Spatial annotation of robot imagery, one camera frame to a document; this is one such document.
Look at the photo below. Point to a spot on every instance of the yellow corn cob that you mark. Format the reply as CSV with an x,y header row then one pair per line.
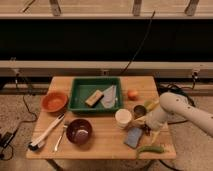
x,y
150,105

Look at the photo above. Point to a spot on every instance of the white plastic cup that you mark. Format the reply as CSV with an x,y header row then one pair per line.
x,y
123,118

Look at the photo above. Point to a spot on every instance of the wooden table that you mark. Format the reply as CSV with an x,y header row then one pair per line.
x,y
107,138

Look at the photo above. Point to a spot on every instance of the tan scrub block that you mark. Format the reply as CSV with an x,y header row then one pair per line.
x,y
94,98

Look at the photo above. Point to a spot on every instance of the orange bowl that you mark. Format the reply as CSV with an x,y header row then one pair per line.
x,y
54,101

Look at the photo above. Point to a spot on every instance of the dark maroon bowl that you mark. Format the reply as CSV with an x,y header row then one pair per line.
x,y
79,131

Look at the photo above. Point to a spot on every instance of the blue sponge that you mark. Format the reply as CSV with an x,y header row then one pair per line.
x,y
133,137

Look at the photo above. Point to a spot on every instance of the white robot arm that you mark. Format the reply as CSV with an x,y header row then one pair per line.
x,y
171,103

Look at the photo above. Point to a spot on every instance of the white handled dish brush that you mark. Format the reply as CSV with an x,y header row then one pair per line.
x,y
38,142

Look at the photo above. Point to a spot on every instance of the silver fork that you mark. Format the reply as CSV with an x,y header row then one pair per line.
x,y
65,125

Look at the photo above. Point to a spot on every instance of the black power adapter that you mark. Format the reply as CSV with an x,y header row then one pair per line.
x,y
6,139

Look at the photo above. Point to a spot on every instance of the green plastic tray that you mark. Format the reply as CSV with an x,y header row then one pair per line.
x,y
84,87

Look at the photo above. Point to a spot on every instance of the green pepper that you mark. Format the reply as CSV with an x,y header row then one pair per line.
x,y
154,149

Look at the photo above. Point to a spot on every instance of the grey folded cloth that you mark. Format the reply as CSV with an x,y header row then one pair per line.
x,y
108,101

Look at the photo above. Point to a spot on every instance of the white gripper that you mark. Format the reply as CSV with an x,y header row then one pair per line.
x,y
141,122

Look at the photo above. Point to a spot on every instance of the orange fruit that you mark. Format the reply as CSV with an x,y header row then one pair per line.
x,y
132,94

